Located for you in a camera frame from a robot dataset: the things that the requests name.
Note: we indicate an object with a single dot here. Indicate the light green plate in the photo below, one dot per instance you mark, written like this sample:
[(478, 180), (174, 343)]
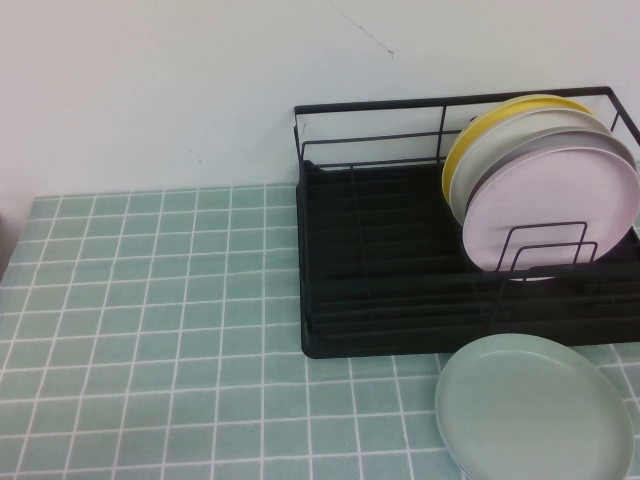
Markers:
[(530, 410)]

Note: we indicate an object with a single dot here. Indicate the yellow plate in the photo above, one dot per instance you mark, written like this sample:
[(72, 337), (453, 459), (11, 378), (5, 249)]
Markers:
[(467, 145)]

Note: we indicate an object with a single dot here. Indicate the cream white plate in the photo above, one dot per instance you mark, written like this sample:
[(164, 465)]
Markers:
[(482, 160)]

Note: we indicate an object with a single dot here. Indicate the pink plate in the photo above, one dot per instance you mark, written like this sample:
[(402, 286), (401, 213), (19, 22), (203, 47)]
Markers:
[(540, 200)]

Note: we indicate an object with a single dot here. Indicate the light blue plate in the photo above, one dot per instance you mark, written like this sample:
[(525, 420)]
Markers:
[(460, 465)]

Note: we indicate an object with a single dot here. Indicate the grey plate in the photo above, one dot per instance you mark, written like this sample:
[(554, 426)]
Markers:
[(575, 137)]

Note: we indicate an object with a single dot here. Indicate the black plastic drip tray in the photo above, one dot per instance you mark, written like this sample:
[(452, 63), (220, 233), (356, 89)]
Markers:
[(400, 220)]

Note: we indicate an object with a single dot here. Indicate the green checked tablecloth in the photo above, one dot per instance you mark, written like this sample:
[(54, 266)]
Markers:
[(150, 325)]

